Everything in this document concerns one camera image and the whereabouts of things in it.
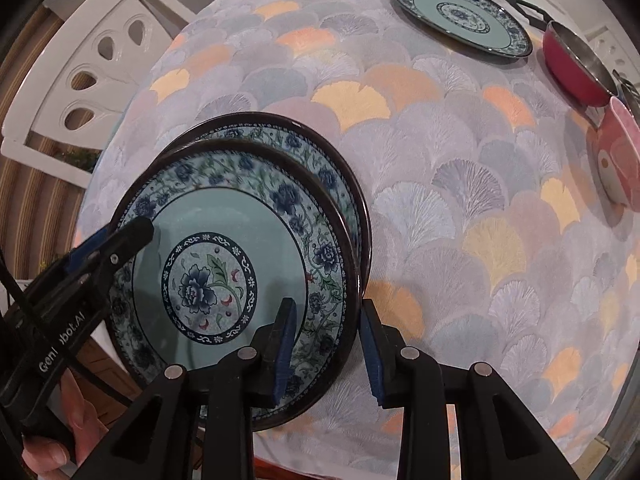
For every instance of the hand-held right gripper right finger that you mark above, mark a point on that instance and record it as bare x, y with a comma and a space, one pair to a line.
372, 355

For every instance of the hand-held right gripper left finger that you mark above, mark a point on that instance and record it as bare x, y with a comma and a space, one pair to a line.
285, 345

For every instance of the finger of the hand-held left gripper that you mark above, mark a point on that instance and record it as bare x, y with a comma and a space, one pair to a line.
127, 240
92, 250

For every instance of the blue floral plate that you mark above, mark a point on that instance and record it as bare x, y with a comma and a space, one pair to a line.
225, 220
300, 144
450, 10

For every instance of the red steel-lined bowl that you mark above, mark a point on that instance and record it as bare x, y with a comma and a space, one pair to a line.
565, 70

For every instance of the fan-patterned tablecloth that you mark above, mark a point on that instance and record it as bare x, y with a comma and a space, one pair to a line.
450, 160

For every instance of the pink bowl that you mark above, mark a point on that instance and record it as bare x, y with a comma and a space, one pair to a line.
620, 160

